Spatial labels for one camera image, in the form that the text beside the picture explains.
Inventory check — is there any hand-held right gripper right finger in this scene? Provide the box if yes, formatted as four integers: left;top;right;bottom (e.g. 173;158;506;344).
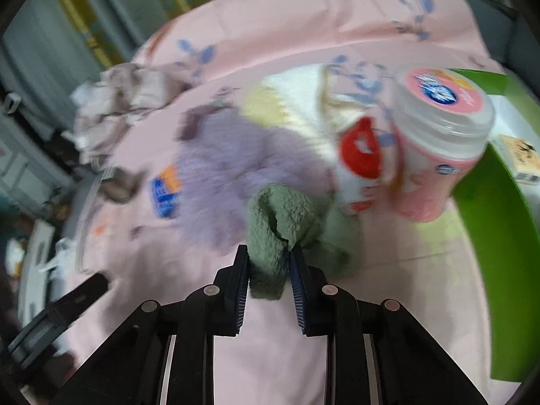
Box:
289;245;490;405

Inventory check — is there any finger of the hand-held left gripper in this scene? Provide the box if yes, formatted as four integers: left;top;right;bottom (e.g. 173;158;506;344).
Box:
46;272;111;326

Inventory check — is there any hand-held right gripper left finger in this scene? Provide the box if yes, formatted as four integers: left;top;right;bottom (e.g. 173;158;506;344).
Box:
55;245;250;405

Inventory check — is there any green fleece cloth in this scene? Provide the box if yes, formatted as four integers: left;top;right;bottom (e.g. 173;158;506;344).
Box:
247;183;359;300

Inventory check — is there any purple fluffy cloth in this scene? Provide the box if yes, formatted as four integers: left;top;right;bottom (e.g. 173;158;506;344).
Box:
175;107;334;254

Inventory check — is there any red and white cloth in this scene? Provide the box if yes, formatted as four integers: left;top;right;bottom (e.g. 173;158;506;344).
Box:
333;116;401;216

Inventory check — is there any green box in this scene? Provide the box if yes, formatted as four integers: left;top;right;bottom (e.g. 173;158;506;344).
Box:
447;67;540;382

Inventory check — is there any beige cloth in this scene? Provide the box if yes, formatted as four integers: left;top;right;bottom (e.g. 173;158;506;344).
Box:
70;62;190;161

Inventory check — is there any small brown cloth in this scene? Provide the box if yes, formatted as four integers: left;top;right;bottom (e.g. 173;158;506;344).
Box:
97;166;142;203

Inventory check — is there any blue and orange packet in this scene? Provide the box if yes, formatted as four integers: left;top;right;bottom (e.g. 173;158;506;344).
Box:
151;165;183;219

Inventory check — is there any white and yellow knitted hat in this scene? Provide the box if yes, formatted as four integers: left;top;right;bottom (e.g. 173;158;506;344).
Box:
240;63;351;153

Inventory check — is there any pink canister with white lid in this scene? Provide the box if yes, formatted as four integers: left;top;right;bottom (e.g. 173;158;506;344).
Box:
386;66;496;223

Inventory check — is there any small beige block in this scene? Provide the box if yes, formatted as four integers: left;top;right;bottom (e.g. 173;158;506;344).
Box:
500;134;540;184

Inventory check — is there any pink floral sheet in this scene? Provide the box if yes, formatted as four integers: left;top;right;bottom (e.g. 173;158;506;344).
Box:
63;0;507;405

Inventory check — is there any grey and yellow curtain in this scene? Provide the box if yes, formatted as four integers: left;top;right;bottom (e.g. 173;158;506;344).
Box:
4;0;237;93

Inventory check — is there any grey sofa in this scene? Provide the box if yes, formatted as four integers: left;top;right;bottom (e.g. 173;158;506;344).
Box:
464;0;528;72

